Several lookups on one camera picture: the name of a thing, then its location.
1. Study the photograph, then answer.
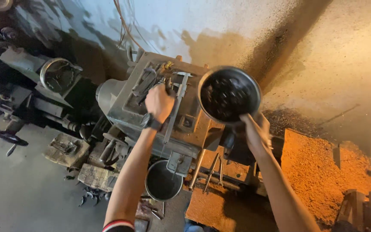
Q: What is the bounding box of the round steel bowl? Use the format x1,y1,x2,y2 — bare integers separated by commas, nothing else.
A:
197,66,263,125

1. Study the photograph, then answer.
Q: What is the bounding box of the wooden block with metal clamp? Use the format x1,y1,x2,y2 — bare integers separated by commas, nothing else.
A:
43,132,91,169

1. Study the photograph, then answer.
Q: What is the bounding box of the heap of dark metal parts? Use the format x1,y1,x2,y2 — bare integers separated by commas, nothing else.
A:
201,70,257,122

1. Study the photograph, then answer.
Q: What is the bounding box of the person's left hand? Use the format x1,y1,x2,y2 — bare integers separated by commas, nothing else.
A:
144,84,176,125

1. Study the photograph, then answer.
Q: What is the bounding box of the long steel spanner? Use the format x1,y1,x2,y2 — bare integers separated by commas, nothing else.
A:
203,153,221,194

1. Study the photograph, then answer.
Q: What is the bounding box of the dented steel basin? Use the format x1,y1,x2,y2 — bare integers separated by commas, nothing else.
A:
39,58,83,94

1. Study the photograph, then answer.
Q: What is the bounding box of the short steel spanner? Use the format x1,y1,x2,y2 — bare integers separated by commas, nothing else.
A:
217,157,225,187

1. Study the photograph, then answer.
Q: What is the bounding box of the round steel pot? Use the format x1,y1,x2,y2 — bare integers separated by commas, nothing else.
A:
145,160,184,202

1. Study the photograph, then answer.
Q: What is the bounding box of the dark metal tool holder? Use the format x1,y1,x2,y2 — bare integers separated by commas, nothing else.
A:
132,67,157,98

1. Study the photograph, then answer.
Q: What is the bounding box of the dark machine with levers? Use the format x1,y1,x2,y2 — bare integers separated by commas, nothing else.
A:
0,27,99,137

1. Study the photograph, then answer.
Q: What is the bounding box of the heap of orange sawdust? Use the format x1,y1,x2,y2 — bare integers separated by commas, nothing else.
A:
185,128,371,232

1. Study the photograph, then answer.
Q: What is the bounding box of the orange cable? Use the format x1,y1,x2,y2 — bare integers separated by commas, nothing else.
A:
112,0,145,51

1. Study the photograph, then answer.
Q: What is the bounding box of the smooth steel lathe rod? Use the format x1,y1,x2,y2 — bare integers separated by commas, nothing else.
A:
188,149,206,191

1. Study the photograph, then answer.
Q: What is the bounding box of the black wristwatch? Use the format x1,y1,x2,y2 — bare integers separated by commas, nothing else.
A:
140,112,164,132

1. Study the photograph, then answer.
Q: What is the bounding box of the heap of dark metal swarf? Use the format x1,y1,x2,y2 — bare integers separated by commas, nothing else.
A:
262,108,323,137

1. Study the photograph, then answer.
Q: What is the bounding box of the person's right hand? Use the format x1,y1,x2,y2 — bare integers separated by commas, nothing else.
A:
239,112,272,156

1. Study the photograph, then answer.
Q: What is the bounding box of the wooden frame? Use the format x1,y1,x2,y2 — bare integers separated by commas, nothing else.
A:
335,188,371,232

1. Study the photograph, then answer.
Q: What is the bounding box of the grey lathe headstock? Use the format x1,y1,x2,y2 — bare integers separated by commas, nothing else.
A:
95,51,228,159

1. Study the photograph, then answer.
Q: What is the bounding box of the red white black sleeve cuff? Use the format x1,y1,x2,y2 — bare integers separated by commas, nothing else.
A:
102,220,136,232

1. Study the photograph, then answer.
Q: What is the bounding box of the threaded lathe lead screw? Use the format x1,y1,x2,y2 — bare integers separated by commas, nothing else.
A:
198,171,241,191

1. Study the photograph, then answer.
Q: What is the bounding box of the weathered wooden block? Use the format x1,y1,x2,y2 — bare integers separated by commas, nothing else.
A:
77,163,120,193

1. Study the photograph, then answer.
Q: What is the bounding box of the steel vernier caliper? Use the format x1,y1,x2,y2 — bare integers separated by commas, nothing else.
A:
162,72,192,145

